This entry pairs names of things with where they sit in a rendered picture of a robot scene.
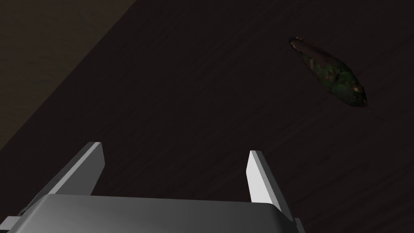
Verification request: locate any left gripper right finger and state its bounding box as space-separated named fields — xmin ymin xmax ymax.
xmin=245 ymin=150 xmax=294 ymax=222

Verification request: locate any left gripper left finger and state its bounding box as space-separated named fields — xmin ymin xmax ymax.
xmin=20 ymin=141 xmax=106 ymax=216

